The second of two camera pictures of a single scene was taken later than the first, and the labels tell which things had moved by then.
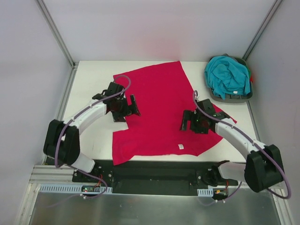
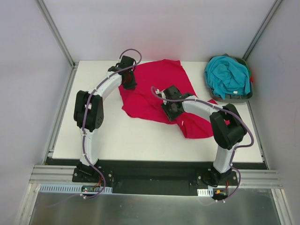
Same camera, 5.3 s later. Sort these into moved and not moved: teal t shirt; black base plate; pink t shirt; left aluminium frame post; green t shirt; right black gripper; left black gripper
Moved: left black gripper; pink t shirt; right black gripper
Not moved: left aluminium frame post; teal t shirt; green t shirt; black base plate
